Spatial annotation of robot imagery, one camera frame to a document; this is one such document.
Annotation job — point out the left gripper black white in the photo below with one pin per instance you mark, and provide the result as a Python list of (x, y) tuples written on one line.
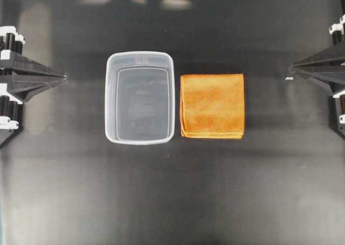
[(19, 88)]

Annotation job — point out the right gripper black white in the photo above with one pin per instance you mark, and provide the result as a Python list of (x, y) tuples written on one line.
[(326, 69)]

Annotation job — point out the clear plastic container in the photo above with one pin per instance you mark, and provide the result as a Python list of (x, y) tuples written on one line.
[(140, 98)]

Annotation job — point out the folded orange towel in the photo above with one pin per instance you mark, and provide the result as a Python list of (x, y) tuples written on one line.
[(212, 106)]

